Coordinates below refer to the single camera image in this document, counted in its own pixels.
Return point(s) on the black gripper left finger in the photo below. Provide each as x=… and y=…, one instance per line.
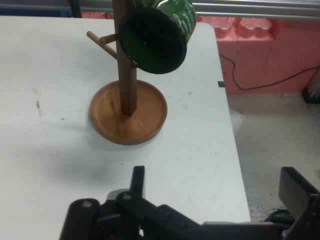
x=150, y=220

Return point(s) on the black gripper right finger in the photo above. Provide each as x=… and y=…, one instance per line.
x=300, y=195

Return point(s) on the green enamel mug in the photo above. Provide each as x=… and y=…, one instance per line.
x=152, y=42

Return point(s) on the black floor device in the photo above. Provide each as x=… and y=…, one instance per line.
x=310, y=97

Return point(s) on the brown wooden mug tree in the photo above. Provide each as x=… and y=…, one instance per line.
x=128, y=87

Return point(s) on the black tape piece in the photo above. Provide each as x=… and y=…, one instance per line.
x=221, y=84

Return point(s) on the pink foam sheet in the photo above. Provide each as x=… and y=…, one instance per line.
x=262, y=62

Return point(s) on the black tripod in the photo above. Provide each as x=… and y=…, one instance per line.
x=75, y=8

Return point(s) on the dark blue foam sheet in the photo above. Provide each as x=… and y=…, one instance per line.
x=37, y=11

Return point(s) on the aluminium corner frame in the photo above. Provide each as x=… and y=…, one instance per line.
x=250, y=11

